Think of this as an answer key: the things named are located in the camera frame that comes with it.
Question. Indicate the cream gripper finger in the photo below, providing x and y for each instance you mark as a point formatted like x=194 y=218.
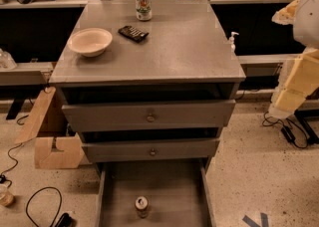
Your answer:
x=299 y=78
x=286 y=15

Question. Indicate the orange soda can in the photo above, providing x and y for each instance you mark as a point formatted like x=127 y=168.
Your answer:
x=142 y=206

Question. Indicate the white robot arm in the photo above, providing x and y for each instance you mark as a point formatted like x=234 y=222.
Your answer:
x=306 y=24

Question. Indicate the grey middle drawer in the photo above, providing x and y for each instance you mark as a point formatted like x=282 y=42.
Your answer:
x=150 y=149

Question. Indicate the grey drawer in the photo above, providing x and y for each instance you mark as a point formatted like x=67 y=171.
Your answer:
x=142 y=116
x=150 y=149
x=177 y=192

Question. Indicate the white green tall can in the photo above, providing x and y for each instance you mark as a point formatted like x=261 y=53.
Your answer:
x=144 y=10

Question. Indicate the grey top drawer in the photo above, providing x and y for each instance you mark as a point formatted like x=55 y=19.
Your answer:
x=142 y=116

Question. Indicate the grey drawer cabinet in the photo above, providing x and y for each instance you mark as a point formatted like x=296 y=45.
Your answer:
x=184 y=58

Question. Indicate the grey bottom drawer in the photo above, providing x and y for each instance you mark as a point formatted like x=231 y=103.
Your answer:
x=177 y=192

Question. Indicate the black table leg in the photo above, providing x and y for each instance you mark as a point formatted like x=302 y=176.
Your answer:
x=304 y=117

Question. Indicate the white pump bottle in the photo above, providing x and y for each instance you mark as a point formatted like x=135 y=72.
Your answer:
x=232 y=41

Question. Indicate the black snack bar packet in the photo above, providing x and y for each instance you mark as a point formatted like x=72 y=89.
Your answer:
x=133 y=33

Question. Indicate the white bowl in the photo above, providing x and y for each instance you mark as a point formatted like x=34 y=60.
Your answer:
x=90 y=42

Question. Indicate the wooden block stand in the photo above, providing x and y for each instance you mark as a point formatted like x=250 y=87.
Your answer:
x=47 y=127

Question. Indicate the clear plastic cup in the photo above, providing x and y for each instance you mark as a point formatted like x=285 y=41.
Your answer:
x=6 y=197

